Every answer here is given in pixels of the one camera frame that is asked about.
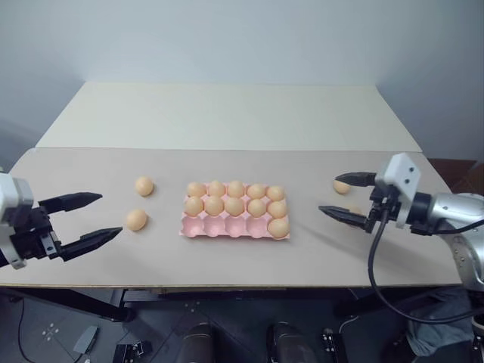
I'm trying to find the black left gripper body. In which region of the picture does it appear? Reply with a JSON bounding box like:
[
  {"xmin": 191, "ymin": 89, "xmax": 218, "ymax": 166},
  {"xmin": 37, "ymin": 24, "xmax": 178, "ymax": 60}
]
[{"xmin": 5, "ymin": 205, "xmax": 64, "ymax": 262}]

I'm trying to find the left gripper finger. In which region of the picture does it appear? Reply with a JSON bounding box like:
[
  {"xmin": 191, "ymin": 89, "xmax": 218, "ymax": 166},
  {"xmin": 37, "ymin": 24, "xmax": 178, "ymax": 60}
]
[
  {"xmin": 39, "ymin": 191, "xmax": 104, "ymax": 214},
  {"xmin": 59, "ymin": 226, "xmax": 124, "ymax": 263}
]

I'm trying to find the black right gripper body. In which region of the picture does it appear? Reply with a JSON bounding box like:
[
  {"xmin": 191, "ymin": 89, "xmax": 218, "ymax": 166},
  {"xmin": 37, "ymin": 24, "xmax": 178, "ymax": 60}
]
[{"xmin": 365, "ymin": 184, "xmax": 402, "ymax": 233}]

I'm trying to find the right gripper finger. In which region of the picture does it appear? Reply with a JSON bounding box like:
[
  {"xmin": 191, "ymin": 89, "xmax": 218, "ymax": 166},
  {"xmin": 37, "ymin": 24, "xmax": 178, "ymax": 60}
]
[
  {"xmin": 318, "ymin": 205, "xmax": 374, "ymax": 233},
  {"xmin": 334, "ymin": 172, "xmax": 377, "ymax": 188}
]

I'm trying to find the pink egg tray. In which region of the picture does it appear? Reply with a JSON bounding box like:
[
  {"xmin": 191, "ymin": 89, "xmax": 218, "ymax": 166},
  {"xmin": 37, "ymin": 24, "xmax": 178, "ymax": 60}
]
[{"xmin": 177, "ymin": 182, "xmax": 292, "ymax": 241}]

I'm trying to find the brown wooden furniture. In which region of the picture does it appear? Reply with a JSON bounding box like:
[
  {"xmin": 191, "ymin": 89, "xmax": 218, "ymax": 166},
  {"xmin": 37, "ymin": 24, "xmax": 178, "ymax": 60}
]
[{"xmin": 427, "ymin": 157, "xmax": 484, "ymax": 197}]

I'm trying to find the grey foot pedal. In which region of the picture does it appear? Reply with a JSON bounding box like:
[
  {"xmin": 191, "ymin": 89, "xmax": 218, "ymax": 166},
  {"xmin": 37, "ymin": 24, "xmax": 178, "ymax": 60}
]
[{"xmin": 73, "ymin": 327, "xmax": 99, "ymax": 353}]

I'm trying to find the blue-grey cloth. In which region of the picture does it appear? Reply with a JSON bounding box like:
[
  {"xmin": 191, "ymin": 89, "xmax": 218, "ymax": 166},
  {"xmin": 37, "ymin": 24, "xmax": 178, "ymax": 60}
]
[{"xmin": 406, "ymin": 290, "xmax": 478, "ymax": 356}]

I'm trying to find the dark rounded shape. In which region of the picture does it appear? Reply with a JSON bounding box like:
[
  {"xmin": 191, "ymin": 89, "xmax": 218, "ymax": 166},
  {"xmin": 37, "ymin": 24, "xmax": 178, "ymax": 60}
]
[
  {"xmin": 177, "ymin": 322, "xmax": 222, "ymax": 363},
  {"xmin": 266, "ymin": 321, "xmax": 303, "ymax": 363}
]

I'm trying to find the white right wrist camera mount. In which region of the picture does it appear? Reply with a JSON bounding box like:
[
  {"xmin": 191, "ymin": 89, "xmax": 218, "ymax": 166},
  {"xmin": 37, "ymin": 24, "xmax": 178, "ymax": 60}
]
[{"xmin": 374, "ymin": 152, "xmax": 422, "ymax": 230}]

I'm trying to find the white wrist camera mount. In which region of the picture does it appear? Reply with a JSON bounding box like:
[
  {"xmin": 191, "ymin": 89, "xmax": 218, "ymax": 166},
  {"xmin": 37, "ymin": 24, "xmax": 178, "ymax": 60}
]
[
  {"xmin": 374, "ymin": 152, "xmax": 422, "ymax": 230},
  {"xmin": 0, "ymin": 172, "xmax": 36, "ymax": 270}
]

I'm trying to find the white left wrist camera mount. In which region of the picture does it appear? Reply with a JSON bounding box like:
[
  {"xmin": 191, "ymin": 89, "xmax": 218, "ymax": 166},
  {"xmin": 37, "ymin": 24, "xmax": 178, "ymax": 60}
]
[{"xmin": 0, "ymin": 172, "xmax": 36, "ymax": 270}]

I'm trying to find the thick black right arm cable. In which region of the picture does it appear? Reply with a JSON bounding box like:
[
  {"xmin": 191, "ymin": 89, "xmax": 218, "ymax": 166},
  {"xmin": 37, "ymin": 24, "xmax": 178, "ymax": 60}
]
[{"xmin": 368, "ymin": 207, "xmax": 478, "ymax": 325}]

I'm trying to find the thin black floor cable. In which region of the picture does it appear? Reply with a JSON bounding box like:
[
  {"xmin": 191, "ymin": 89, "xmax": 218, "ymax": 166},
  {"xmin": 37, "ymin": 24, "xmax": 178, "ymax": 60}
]
[{"xmin": 15, "ymin": 298, "xmax": 43, "ymax": 363}]

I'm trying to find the black metal table frame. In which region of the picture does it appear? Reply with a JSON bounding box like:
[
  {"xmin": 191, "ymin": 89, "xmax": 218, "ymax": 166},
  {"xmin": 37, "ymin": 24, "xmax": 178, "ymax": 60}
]
[{"xmin": 0, "ymin": 285, "xmax": 466, "ymax": 323}]

